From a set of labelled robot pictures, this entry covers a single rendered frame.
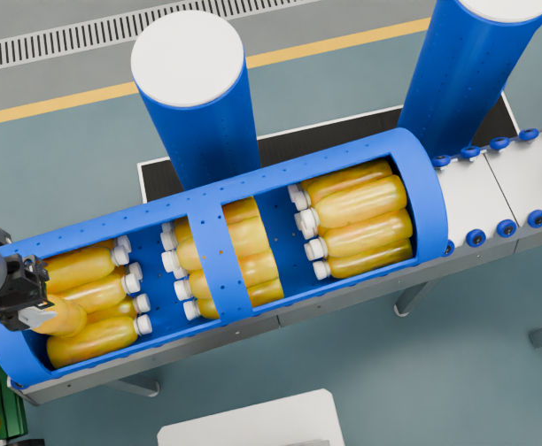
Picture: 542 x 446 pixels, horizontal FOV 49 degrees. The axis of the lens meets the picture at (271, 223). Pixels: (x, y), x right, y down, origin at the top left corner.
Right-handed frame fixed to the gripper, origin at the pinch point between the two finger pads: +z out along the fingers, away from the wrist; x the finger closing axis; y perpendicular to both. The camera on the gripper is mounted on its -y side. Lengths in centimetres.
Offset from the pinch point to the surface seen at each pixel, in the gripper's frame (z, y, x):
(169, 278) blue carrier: 32.9, 19.1, 8.5
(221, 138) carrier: 44, 40, 45
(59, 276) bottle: 14.0, 1.2, 9.5
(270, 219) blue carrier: 31, 45, 14
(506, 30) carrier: 29, 116, 43
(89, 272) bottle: 14.8, 6.8, 8.6
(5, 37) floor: 127, -40, 175
